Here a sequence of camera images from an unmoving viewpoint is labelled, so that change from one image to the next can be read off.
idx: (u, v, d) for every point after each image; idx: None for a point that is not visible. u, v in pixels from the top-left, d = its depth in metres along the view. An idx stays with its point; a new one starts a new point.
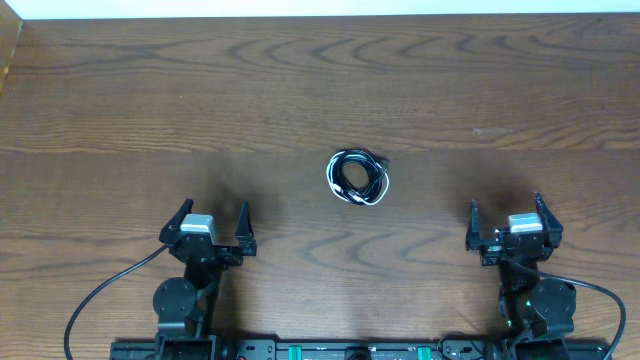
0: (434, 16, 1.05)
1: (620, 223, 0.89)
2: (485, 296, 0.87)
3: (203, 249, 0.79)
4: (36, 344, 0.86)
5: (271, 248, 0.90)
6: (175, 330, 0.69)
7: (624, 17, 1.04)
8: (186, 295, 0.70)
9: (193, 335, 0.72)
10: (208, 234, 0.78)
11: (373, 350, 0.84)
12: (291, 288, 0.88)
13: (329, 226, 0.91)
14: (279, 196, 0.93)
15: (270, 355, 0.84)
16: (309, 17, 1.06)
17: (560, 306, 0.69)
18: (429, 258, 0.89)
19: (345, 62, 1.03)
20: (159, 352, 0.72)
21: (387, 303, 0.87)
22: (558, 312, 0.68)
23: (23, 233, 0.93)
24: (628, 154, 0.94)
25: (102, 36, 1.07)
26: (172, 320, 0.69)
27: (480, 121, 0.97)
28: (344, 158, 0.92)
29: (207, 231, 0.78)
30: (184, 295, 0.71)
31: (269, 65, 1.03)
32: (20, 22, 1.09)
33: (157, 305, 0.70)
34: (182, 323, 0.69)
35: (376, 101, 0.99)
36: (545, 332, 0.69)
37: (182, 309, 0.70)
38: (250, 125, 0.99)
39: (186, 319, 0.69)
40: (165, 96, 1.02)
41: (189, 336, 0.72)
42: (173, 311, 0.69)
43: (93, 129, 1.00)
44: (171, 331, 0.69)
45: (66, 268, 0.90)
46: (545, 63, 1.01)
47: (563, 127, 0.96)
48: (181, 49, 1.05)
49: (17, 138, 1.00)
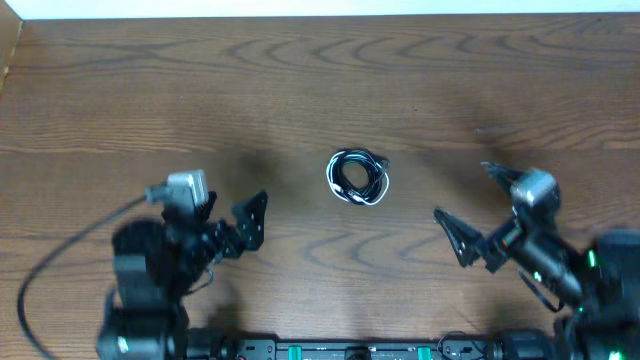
0: (434, 15, 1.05)
1: (620, 223, 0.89)
2: (485, 296, 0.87)
3: (190, 225, 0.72)
4: (36, 344, 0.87)
5: (271, 248, 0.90)
6: (132, 279, 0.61)
7: (625, 16, 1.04)
8: (154, 235, 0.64)
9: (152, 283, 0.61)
10: (192, 189, 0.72)
11: (373, 350, 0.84)
12: (292, 288, 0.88)
13: (329, 226, 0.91)
14: (279, 196, 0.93)
15: (270, 355, 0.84)
16: (309, 16, 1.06)
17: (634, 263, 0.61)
18: (429, 258, 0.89)
19: (345, 62, 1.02)
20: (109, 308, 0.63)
21: (387, 302, 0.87)
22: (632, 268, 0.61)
23: (22, 233, 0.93)
24: (628, 154, 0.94)
25: (101, 36, 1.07)
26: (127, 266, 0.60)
27: (480, 121, 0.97)
28: (344, 158, 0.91)
29: (192, 185, 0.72)
30: (152, 234, 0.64)
31: (269, 65, 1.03)
32: (20, 23, 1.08)
33: (116, 241, 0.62)
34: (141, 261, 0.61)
35: (376, 101, 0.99)
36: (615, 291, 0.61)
37: (146, 246, 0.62)
38: (250, 124, 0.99)
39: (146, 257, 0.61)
40: (164, 96, 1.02)
41: (146, 284, 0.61)
42: (136, 242, 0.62)
43: (93, 130, 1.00)
44: (124, 280, 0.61)
45: (66, 268, 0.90)
46: (545, 62, 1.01)
47: (563, 127, 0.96)
48: (181, 49, 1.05)
49: (18, 138, 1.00)
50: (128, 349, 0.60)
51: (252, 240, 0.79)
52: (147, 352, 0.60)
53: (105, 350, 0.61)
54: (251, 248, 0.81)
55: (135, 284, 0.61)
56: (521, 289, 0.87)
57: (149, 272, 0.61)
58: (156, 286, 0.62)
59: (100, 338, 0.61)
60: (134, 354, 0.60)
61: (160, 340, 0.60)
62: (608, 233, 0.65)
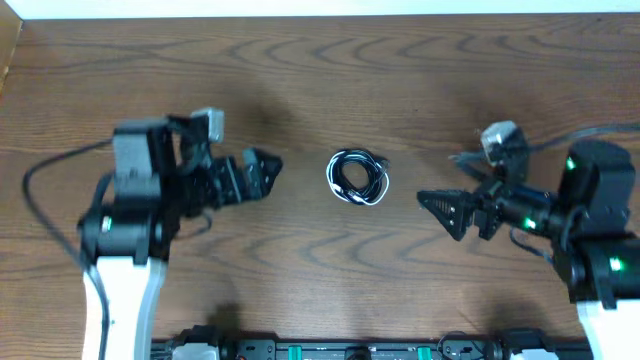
0: (434, 15, 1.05)
1: None
2: (485, 296, 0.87)
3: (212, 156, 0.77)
4: (37, 344, 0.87)
5: (271, 248, 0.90)
6: (130, 159, 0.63)
7: (625, 16, 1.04)
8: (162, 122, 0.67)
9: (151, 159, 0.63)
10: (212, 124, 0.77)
11: (373, 350, 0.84)
12: (292, 288, 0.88)
13: (329, 226, 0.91)
14: (279, 196, 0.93)
15: (270, 355, 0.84)
16: (309, 16, 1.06)
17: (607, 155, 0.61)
18: (429, 258, 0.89)
19: (346, 62, 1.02)
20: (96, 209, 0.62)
21: (387, 302, 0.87)
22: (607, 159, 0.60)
23: (22, 233, 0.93)
24: (628, 154, 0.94)
25: (101, 36, 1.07)
26: (128, 143, 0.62)
27: (480, 121, 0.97)
28: (344, 158, 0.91)
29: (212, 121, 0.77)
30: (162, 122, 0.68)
31: (269, 65, 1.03)
32: (20, 23, 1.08)
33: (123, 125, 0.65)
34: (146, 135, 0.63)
35: (376, 100, 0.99)
36: (598, 182, 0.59)
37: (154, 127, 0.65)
38: (250, 124, 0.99)
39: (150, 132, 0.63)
40: (165, 96, 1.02)
41: (148, 161, 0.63)
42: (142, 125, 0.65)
43: (93, 130, 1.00)
44: (124, 157, 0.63)
45: (66, 268, 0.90)
46: (545, 62, 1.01)
47: (563, 127, 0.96)
48: (181, 48, 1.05)
49: (17, 138, 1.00)
50: (110, 227, 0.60)
51: (259, 187, 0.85)
52: (128, 241, 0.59)
53: (89, 236, 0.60)
54: (256, 196, 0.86)
55: (134, 167, 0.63)
56: (521, 289, 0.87)
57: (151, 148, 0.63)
58: (153, 170, 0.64)
59: (83, 222, 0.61)
60: (117, 238, 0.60)
61: (145, 224, 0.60)
62: (576, 142, 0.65)
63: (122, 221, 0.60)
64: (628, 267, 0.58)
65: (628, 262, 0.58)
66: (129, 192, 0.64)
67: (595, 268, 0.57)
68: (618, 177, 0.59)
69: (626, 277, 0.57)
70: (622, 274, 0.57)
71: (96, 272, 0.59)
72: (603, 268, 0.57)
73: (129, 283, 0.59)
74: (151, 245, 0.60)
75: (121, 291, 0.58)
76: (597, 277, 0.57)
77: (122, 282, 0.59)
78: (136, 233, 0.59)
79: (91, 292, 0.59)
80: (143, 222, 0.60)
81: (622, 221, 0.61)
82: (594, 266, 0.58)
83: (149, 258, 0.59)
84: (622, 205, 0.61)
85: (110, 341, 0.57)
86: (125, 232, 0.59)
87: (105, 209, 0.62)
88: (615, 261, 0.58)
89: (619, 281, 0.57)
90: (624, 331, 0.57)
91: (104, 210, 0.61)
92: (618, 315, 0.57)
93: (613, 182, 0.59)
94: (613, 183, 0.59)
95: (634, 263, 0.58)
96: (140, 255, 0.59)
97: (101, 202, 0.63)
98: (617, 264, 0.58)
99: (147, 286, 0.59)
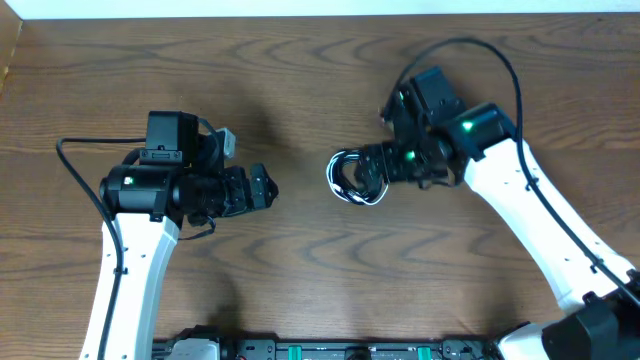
0: (434, 15, 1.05)
1: (621, 222, 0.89)
2: (485, 296, 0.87)
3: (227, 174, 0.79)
4: (37, 344, 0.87)
5: (271, 248, 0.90)
6: (160, 135, 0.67)
7: (625, 16, 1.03)
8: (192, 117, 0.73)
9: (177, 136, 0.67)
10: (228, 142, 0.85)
11: (373, 350, 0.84)
12: (292, 288, 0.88)
13: (330, 226, 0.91)
14: (279, 196, 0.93)
15: (270, 355, 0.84)
16: (309, 16, 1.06)
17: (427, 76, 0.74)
18: (429, 258, 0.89)
19: (345, 62, 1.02)
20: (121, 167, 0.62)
21: (387, 303, 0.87)
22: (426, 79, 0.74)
23: (23, 233, 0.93)
24: (629, 154, 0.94)
25: (101, 36, 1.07)
26: (160, 122, 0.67)
27: None
28: (344, 158, 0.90)
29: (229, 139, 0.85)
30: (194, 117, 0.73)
31: (270, 65, 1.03)
32: (20, 23, 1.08)
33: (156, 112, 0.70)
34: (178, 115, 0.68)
35: (376, 101, 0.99)
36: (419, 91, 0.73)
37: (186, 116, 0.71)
38: (250, 124, 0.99)
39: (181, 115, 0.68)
40: (164, 96, 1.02)
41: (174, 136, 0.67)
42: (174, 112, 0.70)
43: (93, 129, 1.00)
44: (154, 135, 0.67)
45: (66, 267, 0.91)
46: (545, 62, 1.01)
47: (564, 126, 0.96)
48: (181, 49, 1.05)
49: (18, 138, 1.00)
50: (133, 183, 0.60)
51: (264, 198, 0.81)
52: (147, 199, 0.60)
53: (110, 191, 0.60)
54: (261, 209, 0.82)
55: (162, 143, 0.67)
56: (521, 289, 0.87)
57: (180, 126, 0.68)
58: (178, 149, 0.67)
59: (107, 180, 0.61)
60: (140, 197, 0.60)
61: (164, 186, 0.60)
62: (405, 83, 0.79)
63: (144, 182, 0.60)
64: (477, 121, 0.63)
65: (474, 116, 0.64)
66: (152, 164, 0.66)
67: (450, 133, 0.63)
68: (428, 80, 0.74)
69: (479, 128, 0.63)
70: (476, 130, 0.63)
71: (117, 221, 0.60)
72: (457, 133, 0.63)
73: (146, 234, 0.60)
74: (169, 204, 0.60)
75: (138, 246, 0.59)
76: (453, 140, 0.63)
77: (139, 232, 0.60)
78: (154, 191, 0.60)
79: (108, 239, 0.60)
80: (163, 181, 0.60)
81: (457, 105, 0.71)
82: (449, 133, 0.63)
83: (165, 214, 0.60)
84: (448, 96, 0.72)
85: (121, 289, 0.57)
86: (146, 190, 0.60)
87: (128, 168, 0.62)
88: (465, 121, 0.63)
89: (476, 135, 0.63)
90: (500, 171, 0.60)
91: (126, 169, 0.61)
92: (487, 162, 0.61)
93: (427, 86, 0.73)
94: (426, 85, 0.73)
95: (483, 118, 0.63)
96: (157, 211, 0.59)
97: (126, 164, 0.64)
98: (469, 123, 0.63)
99: (162, 242, 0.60)
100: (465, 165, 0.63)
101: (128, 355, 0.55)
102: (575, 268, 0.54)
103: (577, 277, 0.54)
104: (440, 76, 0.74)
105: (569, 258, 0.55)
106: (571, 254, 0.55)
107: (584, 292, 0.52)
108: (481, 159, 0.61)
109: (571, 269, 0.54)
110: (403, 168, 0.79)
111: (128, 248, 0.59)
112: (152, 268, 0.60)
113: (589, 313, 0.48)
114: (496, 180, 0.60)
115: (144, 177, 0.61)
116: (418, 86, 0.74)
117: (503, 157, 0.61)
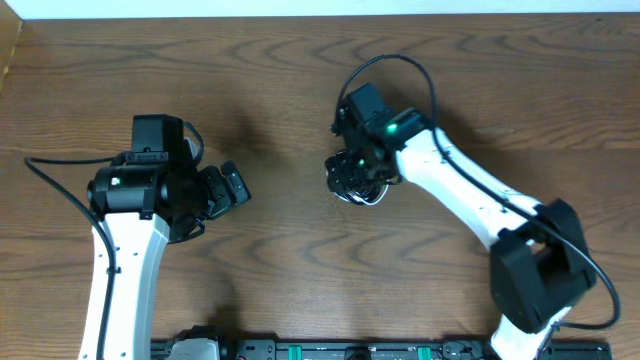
0: (434, 15, 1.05)
1: (621, 223, 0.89)
2: (485, 296, 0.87)
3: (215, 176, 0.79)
4: (37, 344, 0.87)
5: (271, 249, 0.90)
6: (146, 137, 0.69)
7: (625, 16, 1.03)
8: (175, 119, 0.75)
9: (162, 136, 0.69)
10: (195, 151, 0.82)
11: (373, 350, 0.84)
12: (291, 288, 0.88)
13: (329, 226, 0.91)
14: (279, 196, 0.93)
15: (270, 355, 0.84)
16: (309, 16, 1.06)
17: (363, 93, 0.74)
18: (429, 258, 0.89)
19: (346, 62, 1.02)
20: (104, 170, 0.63)
21: (387, 303, 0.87)
22: (362, 95, 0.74)
23: (23, 233, 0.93)
24: (629, 153, 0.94)
25: (101, 36, 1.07)
26: (147, 125, 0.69)
27: (481, 121, 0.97)
28: None
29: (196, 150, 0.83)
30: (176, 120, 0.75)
31: (269, 65, 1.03)
32: (20, 23, 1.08)
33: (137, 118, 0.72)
34: (161, 117, 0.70)
35: None
36: (355, 106, 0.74)
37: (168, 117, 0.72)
38: (250, 124, 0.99)
39: (164, 116, 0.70)
40: (164, 96, 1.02)
41: (160, 137, 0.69)
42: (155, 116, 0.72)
43: (92, 130, 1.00)
44: (140, 138, 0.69)
45: (66, 267, 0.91)
46: (545, 62, 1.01)
47: (564, 126, 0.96)
48: (181, 48, 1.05)
49: (18, 138, 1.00)
50: (120, 183, 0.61)
51: (246, 191, 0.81)
52: (134, 198, 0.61)
53: (97, 193, 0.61)
54: (242, 201, 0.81)
55: (148, 145, 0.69)
56: None
57: (165, 127, 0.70)
58: (163, 149, 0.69)
59: (93, 182, 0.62)
60: (126, 197, 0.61)
61: (151, 185, 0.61)
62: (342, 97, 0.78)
63: (130, 182, 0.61)
64: (401, 124, 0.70)
65: (399, 119, 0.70)
66: (138, 163, 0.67)
67: (380, 136, 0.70)
68: (363, 93, 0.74)
69: (402, 128, 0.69)
70: (400, 130, 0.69)
71: (105, 222, 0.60)
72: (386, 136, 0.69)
73: (136, 232, 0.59)
74: (157, 202, 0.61)
75: (128, 244, 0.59)
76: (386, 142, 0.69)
77: (129, 231, 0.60)
78: (143, 188, 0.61)
79: (98, 240, 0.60)
80: (151, 179, 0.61)
81: (389, 112, 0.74)
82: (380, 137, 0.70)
83: (154, 212, 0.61)
84: (379, 104, 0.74)
85: (115, 288, 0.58)
86: (132, 190, 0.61)
87: (114, 169, 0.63)
88: (390, 125, 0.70)
89: (400, 135, 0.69)
90: (419, 155, 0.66)
91: (113, 170, 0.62)
92: (409, 150, 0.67)
93: (360, 99, 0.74)
94: (361, 97, 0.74)
95: (406, 120, 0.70)
96: (146, 209, 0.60)
97: (113, 166, 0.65)
98: (394, 126, 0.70)
99: (152, 239, 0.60)
100: (398, 161, 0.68)
101: (127, 352, 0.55)
102: (490, 215, 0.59)
103: (492, 221, 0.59)
104: (373, 91, 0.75)
105: (483, 207, 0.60)
106: (485, 209, 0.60)
107: (497, 230, 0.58)
108: (404, 149, 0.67)
109: (490, 218, 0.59)
110: (356, 175, 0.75)
111: (119, 247, 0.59)
112: (144, 265, 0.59)
113: (502, 246, 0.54)
114: (416, 162, 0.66)
115: (130, 177, 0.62)
116: (353, 100, 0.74)
117: (422, 144, 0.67)
